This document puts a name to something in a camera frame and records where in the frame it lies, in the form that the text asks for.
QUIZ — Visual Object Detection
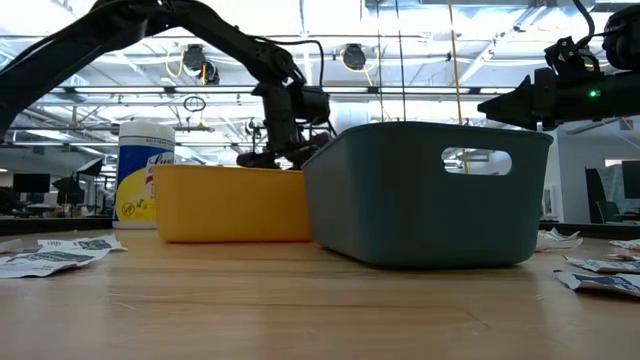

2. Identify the black ceiling cable reel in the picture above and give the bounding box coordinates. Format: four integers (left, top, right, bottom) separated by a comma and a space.
199, 59, 221, 86
341, 43, 368, 71
180, 43, 207, 72

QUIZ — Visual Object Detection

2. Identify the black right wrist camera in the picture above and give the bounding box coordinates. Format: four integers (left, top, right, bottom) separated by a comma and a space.
543, 35, 601, 84

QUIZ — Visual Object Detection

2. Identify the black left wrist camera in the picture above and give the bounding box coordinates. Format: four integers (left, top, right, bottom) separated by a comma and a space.
299, 85, 332, 126

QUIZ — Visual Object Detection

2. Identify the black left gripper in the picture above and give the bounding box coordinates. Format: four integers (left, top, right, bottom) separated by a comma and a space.
236, 79, 332, 169

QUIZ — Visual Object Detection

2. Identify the blue-print white square packet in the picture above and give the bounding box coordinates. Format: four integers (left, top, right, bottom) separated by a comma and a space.
553, 269, 640, 300
563, 254, 640, 275

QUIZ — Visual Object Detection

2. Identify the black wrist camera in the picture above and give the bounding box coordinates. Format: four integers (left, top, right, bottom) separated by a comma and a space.
299, 85, 332, 126
543, 35, 601, 84

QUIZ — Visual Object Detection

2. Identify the Lysol disinfecting wipes canister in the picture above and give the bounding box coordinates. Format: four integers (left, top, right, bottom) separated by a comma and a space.
112, 121, 176, 230

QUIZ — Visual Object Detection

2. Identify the yellow hanging cord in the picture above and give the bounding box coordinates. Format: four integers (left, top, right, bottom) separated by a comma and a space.
447, 0, 471, 175

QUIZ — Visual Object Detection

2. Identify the black studio light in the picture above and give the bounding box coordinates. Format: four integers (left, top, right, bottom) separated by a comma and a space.
74, 157, 105, 177

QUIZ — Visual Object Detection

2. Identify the black-print white square packet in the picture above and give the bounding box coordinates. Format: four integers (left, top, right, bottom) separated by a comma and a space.
37, 234, 127, 253
0, 248, 114, 280

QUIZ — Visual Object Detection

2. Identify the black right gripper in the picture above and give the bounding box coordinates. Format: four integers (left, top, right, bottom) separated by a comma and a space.
477, 67, 586, 132

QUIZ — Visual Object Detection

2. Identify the yellow plastic bin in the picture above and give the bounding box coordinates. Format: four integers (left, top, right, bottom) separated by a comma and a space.
152, 164, 314, 245

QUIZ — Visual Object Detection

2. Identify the dark upright panel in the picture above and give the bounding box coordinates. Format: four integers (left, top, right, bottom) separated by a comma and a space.
584, 167, 609, 225

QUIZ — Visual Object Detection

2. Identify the thin black hanging cable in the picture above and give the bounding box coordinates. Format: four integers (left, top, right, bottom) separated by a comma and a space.
374, 0, 384, 123

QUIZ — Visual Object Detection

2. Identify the teal plastic bin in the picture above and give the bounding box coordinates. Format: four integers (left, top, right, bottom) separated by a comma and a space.
301, 121, 555, 270

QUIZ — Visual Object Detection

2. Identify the black monitor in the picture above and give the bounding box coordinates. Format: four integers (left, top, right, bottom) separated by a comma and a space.
12, 172, 52, 195
621, 159, 640, 200

